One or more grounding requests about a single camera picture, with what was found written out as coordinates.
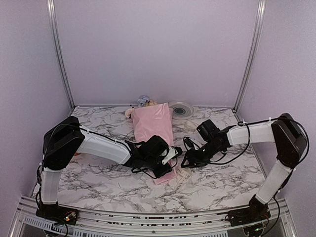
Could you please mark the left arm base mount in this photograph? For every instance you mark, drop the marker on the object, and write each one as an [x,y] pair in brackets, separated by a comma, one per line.
[56,212]

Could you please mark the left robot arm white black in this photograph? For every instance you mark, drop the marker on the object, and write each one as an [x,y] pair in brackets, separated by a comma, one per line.
[69,137]

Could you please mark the pink wrapping paper sheet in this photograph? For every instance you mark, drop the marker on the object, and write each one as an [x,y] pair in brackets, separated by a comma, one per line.
[152,128]

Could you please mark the right aluminium frame post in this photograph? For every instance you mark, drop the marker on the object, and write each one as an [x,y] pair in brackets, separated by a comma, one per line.
[252,53]

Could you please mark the left aluminium frame post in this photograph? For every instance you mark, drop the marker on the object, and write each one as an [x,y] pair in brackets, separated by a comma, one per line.
[58,51]

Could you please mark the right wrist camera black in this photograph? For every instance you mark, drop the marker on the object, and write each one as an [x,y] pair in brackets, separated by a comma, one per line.
[191,143]

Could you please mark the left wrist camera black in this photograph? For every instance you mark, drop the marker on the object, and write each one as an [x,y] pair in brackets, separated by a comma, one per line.
[173,152]

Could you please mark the blue white fake flower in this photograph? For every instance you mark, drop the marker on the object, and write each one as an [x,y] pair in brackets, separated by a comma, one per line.
[143,100]

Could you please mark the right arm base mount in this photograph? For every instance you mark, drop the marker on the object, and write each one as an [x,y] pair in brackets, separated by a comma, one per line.
[247,215]

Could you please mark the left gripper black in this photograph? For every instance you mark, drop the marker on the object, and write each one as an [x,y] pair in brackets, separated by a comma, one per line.
[159,174]

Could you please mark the aluminium front rail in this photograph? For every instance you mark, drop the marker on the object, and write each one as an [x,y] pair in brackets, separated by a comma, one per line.
[96,223]

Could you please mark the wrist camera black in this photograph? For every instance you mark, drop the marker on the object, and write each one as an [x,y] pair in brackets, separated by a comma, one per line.
[191,143]
[173,152]

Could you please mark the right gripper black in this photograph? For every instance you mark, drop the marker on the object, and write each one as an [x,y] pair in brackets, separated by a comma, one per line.
[194,158]

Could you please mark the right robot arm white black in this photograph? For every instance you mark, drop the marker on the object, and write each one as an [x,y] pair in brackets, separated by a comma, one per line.
[288,136]

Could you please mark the pink rose fake flower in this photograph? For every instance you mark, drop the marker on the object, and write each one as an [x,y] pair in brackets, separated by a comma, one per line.
[129,111]

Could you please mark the aluminium frame post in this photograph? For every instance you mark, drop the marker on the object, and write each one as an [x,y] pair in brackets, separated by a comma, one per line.
[252,53]
[58,51]

